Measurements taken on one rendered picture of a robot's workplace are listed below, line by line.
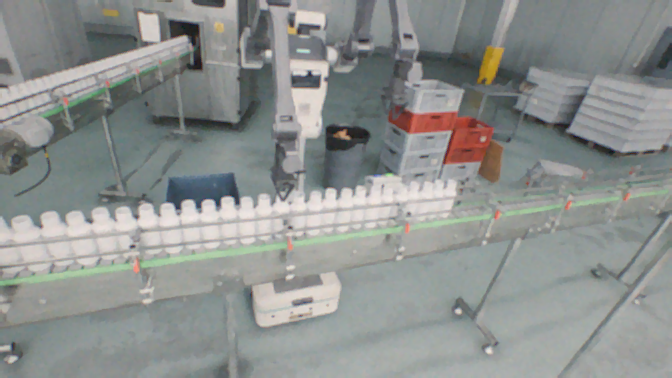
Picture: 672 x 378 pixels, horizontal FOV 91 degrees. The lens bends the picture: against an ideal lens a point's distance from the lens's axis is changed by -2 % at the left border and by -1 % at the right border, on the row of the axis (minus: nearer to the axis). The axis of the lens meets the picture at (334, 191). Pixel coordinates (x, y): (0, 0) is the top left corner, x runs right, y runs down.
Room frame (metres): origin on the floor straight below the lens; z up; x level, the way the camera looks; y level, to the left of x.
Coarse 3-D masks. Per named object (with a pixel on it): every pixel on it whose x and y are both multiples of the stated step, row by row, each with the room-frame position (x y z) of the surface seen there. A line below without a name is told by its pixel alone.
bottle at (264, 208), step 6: (264, 198) 0.94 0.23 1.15; (264, 204) 0.91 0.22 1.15; (258, 210) 0.91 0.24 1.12; (264, 210) 0.91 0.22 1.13; (270, 210) 0.92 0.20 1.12; (258, 222) 0.90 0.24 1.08; (264, 222) 0.90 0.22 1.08; (270, 222) 0.91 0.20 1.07; (258, 228) 0.90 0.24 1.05; (264, 228) 0.90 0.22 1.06; (270, 228) 0.91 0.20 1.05
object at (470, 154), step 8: (448, 152) 3.60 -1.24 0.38; (456, 152) 3.65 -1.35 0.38; (464, 152) 3.70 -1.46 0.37; (472, 152) 3.77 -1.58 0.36; (480, 152) 3.83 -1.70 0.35; (448, 160) 3.60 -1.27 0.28; (456, 160) 3.67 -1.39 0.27; (464, 160) 3.73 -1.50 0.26; (472, 160) 3.79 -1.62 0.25; (480, 160) 3.84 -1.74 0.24
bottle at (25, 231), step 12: (24, 216) 0.67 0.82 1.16; (24, 228) 0.64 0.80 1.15; (36, 228) 0.67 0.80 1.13; (24, 240) 0.63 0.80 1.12; (36, 240) 0.65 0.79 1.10; (24, 252) 0.63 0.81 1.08; (36, 252) 0.64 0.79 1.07; (48, 252) 0.67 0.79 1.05; (36, 264) 0.63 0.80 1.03; (48, 264) 0.65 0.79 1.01
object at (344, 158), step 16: (336, 128) 3.29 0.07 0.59; (352, 128) 3.33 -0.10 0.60; (336, 144) 2.93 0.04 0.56; (352, 144) 2.92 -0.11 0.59; (336, 160) 2.94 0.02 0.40; (352, 160) 2.94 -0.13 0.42; (336, 176) 2.94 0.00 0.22; (352, 176) 2.97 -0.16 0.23; (336, 192) 2.95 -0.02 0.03; (352, 192) 3.01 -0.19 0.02
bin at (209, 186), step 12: (168, 180) 1.29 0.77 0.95; (180, 180) 1.35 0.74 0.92; (192, 180) 1.37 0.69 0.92; (204, 180) 1.39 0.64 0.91; (216, 180) 1.41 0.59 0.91; (228, 180) 1.44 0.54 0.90; (168, 192) 1.23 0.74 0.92; (180, 192) 1.34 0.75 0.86; (192, 192) 1.36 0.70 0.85; (204, 192) 1.39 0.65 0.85; (216, 192) 1.41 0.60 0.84; (228, 192) 1.43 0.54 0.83; (180, 204) 1.34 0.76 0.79; (216, 204) 1.41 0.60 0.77
